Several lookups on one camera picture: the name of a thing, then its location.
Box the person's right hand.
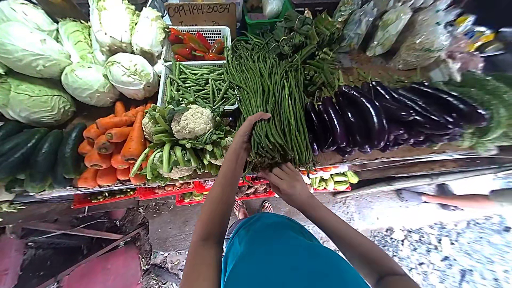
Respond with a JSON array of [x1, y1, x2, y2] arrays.
[[258, 162, 315, 210]]

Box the person's left hand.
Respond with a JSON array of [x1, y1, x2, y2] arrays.
[[233, 112, 272, 156]]

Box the bundle of long green beans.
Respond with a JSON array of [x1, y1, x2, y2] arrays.
[[226, 36, 315, 173]]

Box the person's right forearm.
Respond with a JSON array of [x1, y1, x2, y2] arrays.
[[301, 194, 421, 288]]

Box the person's left forearm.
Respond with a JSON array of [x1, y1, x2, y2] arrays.
[[180, 150, 250, 288]]

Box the pile of brown root vegetables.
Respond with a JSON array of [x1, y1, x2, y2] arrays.
[[236, 183, 273, 199]]

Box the red plastic tray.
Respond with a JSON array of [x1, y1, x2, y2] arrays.
[[302, 166, 353, 193], [71, 187, 138, 209], [236, 175, 276, 201], [175, 190, 210, 206], [137, 182, 196, 201]]

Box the pile of tomatoes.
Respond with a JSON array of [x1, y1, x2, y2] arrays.
[[300, 166, 338, 177]]

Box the person's legs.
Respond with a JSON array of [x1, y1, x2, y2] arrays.
[[225, 200, 274, 245]]

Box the pile of pale green vegetables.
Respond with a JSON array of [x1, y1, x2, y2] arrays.
[[302, 170, 360, 191]]

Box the pile of short green beans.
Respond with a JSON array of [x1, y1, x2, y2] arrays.
[[166, 62, 238, 109]]

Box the pile of cauliflowers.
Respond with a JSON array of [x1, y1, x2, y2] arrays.
[[130, 104, 237, 183]]

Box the person's body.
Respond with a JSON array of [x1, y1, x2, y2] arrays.
[[221, 212, 371, 288]]

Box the white plastic basket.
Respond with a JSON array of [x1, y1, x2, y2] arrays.
[[163, 26, 232, 64], [157, 60, 239, 111]]

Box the green plastic basket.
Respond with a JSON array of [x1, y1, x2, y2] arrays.
[[243, 0, 294, 37]]

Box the pile of leafy greens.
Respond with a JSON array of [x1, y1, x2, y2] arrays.
[[260, 10, 346, 98]]

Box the pile of onions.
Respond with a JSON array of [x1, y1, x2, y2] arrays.
[[148, 182, 194, 194]]

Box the pile of red peppers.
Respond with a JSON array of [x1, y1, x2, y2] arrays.
[[168, 27, 226, 62]]

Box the pile of purple eggplants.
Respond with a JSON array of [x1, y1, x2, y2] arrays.
[[305, 80, 489, 157]]

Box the white plastic bag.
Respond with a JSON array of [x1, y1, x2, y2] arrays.
[[262, 0, 285, 19]]

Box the brown cardboard sign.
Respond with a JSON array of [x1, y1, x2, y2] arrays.
[[165, 2, 237, 39]]

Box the long wooden pole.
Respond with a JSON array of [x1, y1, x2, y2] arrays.
[[334, 166, 512, 199]]

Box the pile of carrots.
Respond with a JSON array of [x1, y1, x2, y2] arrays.
[[76, 101, 154, 189]]

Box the wooden market stall table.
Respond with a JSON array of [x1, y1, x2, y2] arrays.
[[0, 52, 512, 204]]

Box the pile of small green fruits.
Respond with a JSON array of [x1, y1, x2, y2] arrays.
[[88, 189, 137, 203]]

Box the pile of clear plastic bags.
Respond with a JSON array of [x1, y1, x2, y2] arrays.
[[334, 0, 485, 82]]

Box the red board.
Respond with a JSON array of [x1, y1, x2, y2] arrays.
[[0, 234, 26, 288], [61, 244, 143, 288]]

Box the pile of dark green cucumbers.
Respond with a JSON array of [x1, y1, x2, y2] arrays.
[[0, 120, 87, 193]]

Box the pile of light green vegetables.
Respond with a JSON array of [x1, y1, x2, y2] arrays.
[[434, 71, 512, 154]]

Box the pile of cabbages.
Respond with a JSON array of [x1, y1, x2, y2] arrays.
[[0, 0, 169, 128]]

